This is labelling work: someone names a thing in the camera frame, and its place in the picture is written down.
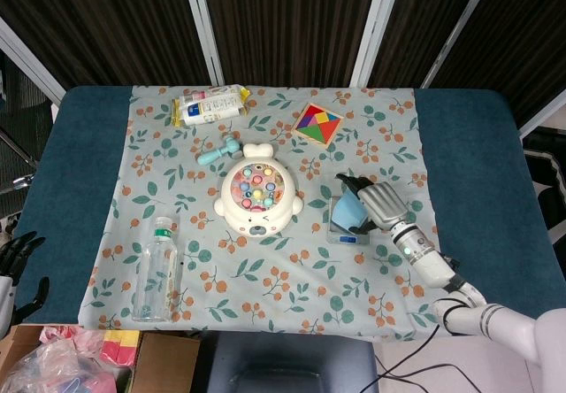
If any clear plastic bag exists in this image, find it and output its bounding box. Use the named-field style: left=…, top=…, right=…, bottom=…
left=4, top=325, right=117, bottom=393

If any teal toy hammer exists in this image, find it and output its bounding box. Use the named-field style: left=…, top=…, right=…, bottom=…
left=196, top=135, right=241, bottom=166

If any floral tablecloth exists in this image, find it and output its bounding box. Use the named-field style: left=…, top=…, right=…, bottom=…
left=77, top=84, right=455, bottom=343

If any black mesh office chair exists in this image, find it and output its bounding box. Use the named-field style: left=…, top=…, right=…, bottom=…
left=0, top=51, right=54, bottom=230

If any small digital scale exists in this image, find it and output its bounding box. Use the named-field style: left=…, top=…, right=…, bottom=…
left=325, top=196, right=371, bottom=247

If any cardboard box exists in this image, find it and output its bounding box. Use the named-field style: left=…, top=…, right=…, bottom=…
left=0, top=324, right=203, bottom=393

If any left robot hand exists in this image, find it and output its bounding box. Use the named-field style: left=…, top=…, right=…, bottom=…
left=0, top=230, right=50, bottom=319

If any light blue cube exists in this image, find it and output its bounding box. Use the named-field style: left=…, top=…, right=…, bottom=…
left=331, top=189, right=370, bottom=231

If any clear plastic bottle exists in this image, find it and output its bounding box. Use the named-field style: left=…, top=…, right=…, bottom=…
left=132, top=216, right=180, bottom=323

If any black and white shoe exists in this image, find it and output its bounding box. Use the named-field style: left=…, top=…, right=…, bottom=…
left=524, top=135, right=566, bottom=235

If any black cable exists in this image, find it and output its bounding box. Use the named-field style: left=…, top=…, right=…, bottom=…
left=374, top=295, right=549, bottom=393

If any snack packet bundle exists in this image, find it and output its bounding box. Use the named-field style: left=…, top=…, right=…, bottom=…
left=170, top=84, right=251, bottom=128

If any red yellow packet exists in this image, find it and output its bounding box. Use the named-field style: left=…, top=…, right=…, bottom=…
left=99, top=328, right=142, bottom=366

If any white whale fishing toy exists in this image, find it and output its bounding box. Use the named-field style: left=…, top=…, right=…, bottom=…
left=213, top=143, right=304, bottom=238

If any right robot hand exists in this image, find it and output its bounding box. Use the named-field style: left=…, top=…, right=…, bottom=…
left=334, top=172, right=409, bottom=234

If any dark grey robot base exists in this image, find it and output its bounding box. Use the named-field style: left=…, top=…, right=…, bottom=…
left=193, top=331, right=379, bottom=393

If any dark folding screen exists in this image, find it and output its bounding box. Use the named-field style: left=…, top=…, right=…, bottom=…
left=0, top=0, right=566, bottom=140

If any colourful tangram puzzle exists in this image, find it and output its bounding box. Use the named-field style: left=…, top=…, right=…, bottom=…
left=290, top=102, right=345, bottom=147

